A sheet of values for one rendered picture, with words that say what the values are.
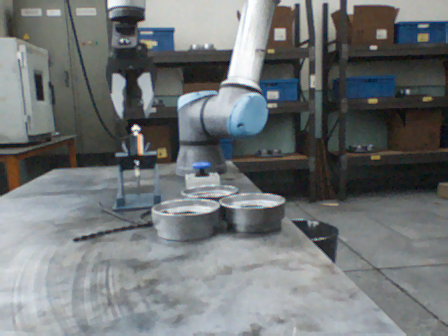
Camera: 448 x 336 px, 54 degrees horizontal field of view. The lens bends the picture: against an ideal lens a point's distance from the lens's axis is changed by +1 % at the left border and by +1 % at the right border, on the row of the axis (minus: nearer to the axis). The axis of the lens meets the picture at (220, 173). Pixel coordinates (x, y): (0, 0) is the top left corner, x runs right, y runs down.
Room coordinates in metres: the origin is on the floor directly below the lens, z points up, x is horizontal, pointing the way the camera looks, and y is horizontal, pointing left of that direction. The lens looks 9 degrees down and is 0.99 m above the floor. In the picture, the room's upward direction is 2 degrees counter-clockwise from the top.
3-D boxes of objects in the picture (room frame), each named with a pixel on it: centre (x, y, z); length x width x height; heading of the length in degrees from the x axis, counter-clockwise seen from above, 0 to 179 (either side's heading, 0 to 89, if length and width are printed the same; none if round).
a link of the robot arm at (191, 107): (1.26, 0.05, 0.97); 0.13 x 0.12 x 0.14; 48
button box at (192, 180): (0.93, 0.04, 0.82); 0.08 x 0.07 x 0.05; 5
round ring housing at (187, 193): (0.78, 0.02, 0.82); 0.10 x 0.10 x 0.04
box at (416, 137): (4.59, -2.02, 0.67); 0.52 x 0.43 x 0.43; 95
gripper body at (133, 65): (0.94, 0.18, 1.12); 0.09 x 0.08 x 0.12; 9
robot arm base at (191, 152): (1.27, 0.06, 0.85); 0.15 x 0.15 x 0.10
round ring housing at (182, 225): (0.66, 0.06, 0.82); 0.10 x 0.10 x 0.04
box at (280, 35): (4.43, -0.49, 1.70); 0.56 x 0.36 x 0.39; 90
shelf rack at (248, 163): (4.40, 0.04, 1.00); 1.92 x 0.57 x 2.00; 95
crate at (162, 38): (4.34, 0.66, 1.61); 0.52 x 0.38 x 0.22; 98
